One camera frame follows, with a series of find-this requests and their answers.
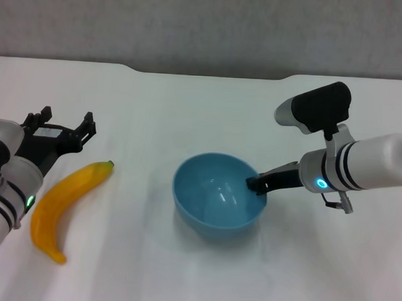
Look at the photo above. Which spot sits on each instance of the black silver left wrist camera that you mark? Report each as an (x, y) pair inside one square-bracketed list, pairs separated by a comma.
[(1, 130)]

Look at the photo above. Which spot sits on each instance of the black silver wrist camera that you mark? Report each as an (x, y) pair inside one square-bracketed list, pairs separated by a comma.
[(323, 102), (1, 130)]

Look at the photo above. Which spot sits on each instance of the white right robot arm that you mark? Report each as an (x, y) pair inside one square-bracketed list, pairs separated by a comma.
[(370, 164)]

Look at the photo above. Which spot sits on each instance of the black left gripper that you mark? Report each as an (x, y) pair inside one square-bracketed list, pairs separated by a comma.
[(48, 144)]

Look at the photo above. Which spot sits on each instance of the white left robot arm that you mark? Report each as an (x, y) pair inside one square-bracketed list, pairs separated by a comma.
[(5, 198)]

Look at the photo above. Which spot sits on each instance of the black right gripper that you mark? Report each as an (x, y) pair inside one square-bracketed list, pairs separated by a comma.
[(286, 181)]

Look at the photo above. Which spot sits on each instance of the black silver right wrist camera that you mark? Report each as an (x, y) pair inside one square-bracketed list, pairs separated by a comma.
[(323, 102)]

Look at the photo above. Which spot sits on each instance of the blue bowl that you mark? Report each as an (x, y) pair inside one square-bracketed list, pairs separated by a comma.
[(212, 204)]

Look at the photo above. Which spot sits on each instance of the yellow banana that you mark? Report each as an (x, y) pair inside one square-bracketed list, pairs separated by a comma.
[(58, 197)]

